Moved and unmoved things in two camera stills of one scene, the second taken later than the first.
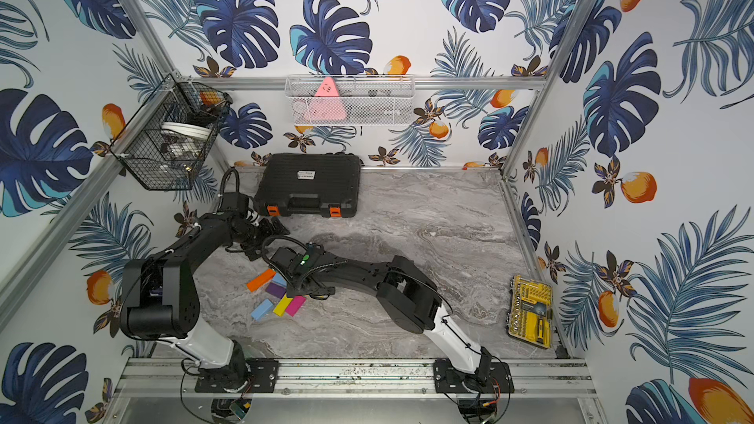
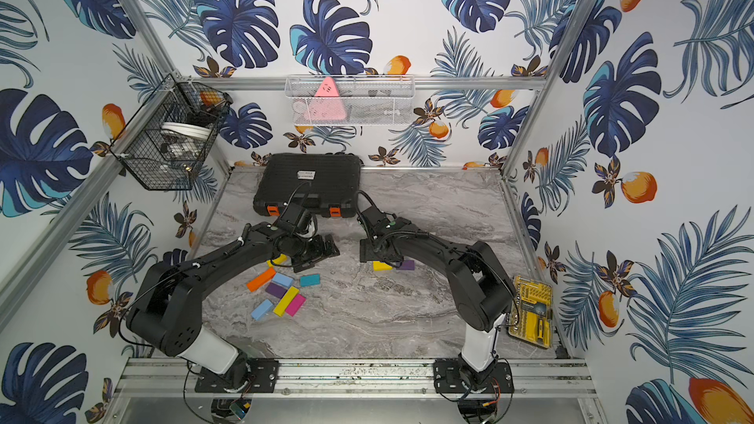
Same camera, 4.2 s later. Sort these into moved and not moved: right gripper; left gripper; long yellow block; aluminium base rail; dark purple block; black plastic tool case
Moved: right gripper; left gripper
Not moved: aluminium base rail; dark purple block; black plastic tool case; long yellow block
